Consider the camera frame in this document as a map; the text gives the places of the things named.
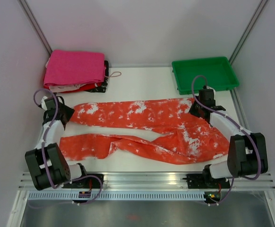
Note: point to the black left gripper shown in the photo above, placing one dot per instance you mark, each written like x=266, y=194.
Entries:
x=69, y=110

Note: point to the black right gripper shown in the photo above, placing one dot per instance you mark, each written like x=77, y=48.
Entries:
x=193, y=111

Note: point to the orange white tie-dye trousers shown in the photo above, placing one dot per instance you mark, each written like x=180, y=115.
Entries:
x=184, y=138

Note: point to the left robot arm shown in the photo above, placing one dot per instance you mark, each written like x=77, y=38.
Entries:
x=35, y=165

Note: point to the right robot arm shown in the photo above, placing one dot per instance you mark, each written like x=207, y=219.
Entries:
x=247, y=155

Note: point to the light pink folded garment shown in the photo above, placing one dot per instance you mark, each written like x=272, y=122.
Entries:
x=64, y=88

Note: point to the red folded garment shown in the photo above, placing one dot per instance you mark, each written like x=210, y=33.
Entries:
x=84, y=87

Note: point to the green plastic bin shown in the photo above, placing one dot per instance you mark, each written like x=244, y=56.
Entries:
x=217, y=70

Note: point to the black patterned folded garment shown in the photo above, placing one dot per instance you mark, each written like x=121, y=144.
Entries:
x=102, y=87

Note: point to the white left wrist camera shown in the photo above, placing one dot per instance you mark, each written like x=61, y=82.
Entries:
x=42, y=103

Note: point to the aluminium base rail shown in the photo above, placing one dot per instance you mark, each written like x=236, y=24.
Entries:
x=175, y=181

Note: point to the white slotted cable duct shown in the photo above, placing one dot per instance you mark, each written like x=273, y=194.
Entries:
x=117, y=195

